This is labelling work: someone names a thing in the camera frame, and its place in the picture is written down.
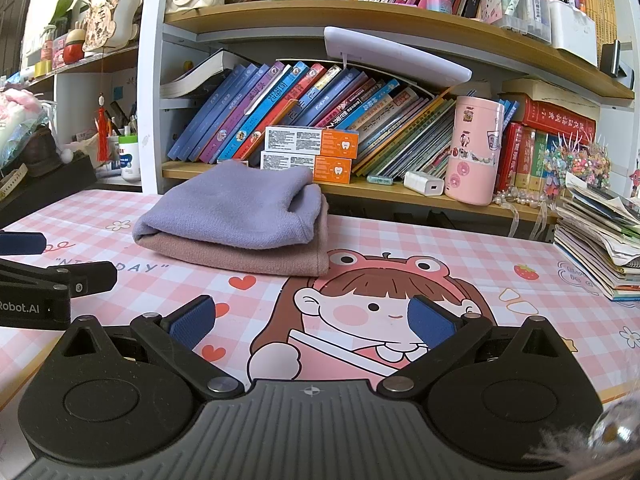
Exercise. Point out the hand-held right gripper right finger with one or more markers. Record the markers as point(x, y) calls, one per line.
point(430, 322)

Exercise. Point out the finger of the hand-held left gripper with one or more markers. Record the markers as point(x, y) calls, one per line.
point(90, 279)
point(22, 243)

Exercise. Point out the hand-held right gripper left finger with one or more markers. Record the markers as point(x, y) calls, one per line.
point(192, 322)

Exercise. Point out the purple and pink sweater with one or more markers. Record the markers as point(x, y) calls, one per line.
point(225, 215)

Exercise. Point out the pink cartoon desk mat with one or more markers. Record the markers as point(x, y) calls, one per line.
point(500, 280)

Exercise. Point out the dark brown bag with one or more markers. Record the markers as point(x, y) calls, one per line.
point(45, 155)

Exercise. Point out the white pompom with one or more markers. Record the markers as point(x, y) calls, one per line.
point(67, 156)

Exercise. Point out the wrapped white and pink plush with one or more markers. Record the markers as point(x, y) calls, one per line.
point(17, 125)

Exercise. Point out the red tassel ornament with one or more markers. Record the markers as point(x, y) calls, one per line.
point(102, 132)

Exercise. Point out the white charger plug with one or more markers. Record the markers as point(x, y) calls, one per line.
point(425, 184)

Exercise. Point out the teal eraser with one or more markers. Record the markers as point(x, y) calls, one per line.
point(381, 179)

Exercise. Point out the cup of pens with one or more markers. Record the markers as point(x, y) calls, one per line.
point(124, 127)

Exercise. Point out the pink cylindrical container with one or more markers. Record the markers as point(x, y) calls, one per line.
point(472, 155)

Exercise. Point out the yellow tape roll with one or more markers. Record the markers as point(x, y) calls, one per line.
point(43, 69)

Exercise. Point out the red upright dictionary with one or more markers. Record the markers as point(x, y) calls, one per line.
point(507, 157)
point(525, 160)

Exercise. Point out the orange and white box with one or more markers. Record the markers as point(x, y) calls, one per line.
point(330, 170)
point(310, 141)

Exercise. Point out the grey fluffy feather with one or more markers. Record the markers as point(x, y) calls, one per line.
point(560, 452)

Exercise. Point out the stack of booklets and papers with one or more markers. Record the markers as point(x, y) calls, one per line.
point(600, 250)

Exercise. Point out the green upright dictionary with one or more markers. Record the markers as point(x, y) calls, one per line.
point(539, 160)

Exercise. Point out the white side shelf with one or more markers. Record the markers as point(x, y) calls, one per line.
point(95, 57)

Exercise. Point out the red round doll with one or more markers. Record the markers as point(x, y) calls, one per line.
point(73, 47)

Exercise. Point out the clear crystal ball charm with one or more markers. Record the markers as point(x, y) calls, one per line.
point(612, 430)

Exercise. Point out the colourful bead flower ornament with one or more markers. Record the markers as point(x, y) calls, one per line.
point(580, 165)

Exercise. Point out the thick grey paperback book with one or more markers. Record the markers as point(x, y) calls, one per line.
point(200, 77)

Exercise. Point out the row of colourful children's books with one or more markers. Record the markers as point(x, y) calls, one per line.
point(280, 105)

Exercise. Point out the wooden hanging plaque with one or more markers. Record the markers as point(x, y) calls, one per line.
point(100, 15)

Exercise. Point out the white ceramic figure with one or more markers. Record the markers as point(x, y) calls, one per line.
point(127, 15)

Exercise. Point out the cream thick book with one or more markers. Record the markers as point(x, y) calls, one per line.
point(550, 91)

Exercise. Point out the white desk lamp head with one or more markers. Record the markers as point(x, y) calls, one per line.
point(400, 55)

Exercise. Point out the white storage box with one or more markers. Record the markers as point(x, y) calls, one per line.
point(572, 32)

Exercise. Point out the clear pen holder with pens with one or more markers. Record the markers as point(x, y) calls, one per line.
point(520, 10)

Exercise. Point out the white and wood bookshelf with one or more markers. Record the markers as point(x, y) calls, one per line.
point(300, 15)

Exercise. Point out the row of yellow books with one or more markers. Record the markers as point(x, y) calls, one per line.
point(597, 15)

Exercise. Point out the red cartoon wall sticker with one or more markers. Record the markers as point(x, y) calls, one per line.
point(635, 182)

